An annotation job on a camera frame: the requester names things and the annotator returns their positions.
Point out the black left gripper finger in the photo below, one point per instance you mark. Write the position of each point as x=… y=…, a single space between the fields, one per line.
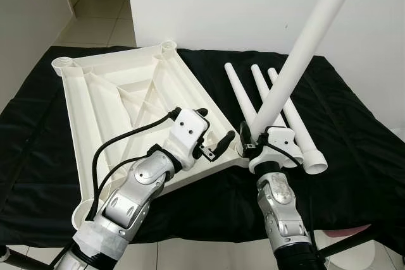
x=201 y=114
x=223 y=143

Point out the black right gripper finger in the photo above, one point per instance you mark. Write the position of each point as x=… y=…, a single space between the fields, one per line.
x=246 y=137

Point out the white plastic table top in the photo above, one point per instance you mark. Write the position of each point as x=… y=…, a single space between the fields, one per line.
x=107 y=93

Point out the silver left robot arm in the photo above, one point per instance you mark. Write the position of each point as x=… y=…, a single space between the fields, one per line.
x=136 y=184

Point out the black table cloth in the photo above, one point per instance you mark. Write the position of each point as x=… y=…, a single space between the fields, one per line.
x=354 y=124

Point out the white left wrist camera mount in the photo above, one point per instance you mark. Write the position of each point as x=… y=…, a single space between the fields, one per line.
x=188 y=128

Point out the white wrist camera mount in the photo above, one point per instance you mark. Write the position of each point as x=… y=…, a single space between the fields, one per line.
x=188 y=128
x=281 y=137

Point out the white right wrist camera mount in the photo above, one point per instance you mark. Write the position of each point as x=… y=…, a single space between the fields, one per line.
x=281 y=137

